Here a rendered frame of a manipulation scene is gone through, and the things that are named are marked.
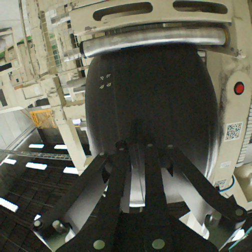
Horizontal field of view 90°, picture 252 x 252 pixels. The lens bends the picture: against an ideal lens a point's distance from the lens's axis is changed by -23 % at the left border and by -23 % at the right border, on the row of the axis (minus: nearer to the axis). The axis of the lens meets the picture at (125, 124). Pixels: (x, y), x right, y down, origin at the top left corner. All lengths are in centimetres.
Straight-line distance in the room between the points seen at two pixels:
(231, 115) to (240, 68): 16
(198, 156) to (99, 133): 20
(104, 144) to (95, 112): 6
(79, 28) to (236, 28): 33
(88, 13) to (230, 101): 47
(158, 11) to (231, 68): 28
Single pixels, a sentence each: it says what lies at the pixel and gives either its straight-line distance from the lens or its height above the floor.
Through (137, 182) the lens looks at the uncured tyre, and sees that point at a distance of 35.
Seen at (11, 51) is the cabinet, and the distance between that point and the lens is 535.
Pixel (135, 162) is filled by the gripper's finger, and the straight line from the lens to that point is 17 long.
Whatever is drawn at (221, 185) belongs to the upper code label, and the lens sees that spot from 82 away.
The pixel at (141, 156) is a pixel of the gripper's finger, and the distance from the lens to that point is 16.
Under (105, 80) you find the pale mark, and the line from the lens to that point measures 33.
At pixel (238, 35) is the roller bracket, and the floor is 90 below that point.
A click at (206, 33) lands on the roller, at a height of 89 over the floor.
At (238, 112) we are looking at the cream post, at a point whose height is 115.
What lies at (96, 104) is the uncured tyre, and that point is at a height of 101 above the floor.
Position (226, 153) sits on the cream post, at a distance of 67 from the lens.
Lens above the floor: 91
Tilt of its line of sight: 28 degrees up
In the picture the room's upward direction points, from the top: 169 degrees clockwise
